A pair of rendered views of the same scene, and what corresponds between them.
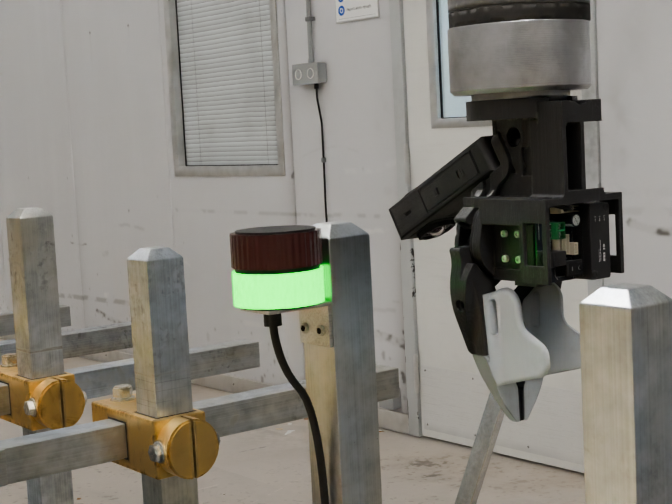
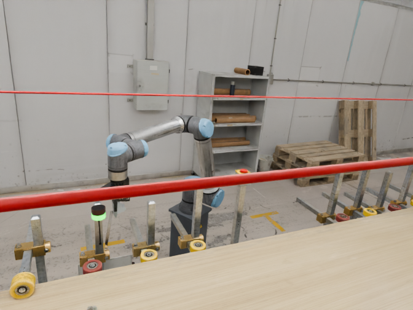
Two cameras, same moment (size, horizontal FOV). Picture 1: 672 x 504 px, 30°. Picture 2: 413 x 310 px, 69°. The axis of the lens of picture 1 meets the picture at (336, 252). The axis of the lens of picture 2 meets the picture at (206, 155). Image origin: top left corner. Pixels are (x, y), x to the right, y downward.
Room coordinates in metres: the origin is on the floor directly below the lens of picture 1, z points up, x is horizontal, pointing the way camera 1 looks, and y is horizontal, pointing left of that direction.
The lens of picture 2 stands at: (0.13, 1.09, 1.83)
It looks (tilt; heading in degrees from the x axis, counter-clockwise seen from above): 19 degrees down; 282
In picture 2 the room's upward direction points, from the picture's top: 5 degrees clockwise
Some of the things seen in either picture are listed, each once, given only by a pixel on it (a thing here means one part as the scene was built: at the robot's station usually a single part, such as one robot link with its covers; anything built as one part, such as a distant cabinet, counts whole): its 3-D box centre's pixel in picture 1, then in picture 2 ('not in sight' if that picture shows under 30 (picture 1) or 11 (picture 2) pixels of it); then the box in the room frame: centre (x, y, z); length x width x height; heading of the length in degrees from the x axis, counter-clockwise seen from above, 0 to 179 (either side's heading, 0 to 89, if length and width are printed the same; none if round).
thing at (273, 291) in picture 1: (278, 285); (98, 214); (0.82, 0.04, 1.10); 0.06 x 0.06 x 0.02
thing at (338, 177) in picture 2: not in sight; (332, 202); (-0.35, -0.90, 0.93); 0.03 x 0.03 x 0.48; 37
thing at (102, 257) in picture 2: not in sight; (94, 257); (0.86, 0.02, 0.85); 0.13 x 0.06 x 0.05; 37
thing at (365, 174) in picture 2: not in sight; (358, 198); (-0.55, -1.05, 0.93); 0.03 x 0.03 x 0.48; 37
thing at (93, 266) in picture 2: not in sight; (93, 275); (0.80, 0.13, 0.85); 0.08 x 0.08 x 0.11
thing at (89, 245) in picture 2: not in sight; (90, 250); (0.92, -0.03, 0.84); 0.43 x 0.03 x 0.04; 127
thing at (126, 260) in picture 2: not in sight; (106, 267); (0.84, -0.04, 0.75); 0.26 x 0.01 x 0.10; 37
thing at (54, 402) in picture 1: (33, 395); not in sight; (1.26, 0.32, 0.95); 0.13 x 0.06 x 0.05; 37
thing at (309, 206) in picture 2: not in sight; (318, 213); (-0.28, -0.93, 0.82); 0.43 x 0.03 x 0.04; 127
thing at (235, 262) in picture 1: (276, 247); (98, 210); (0.82, 0.04, 1.13); 0.06 x 0.06 x 0.02
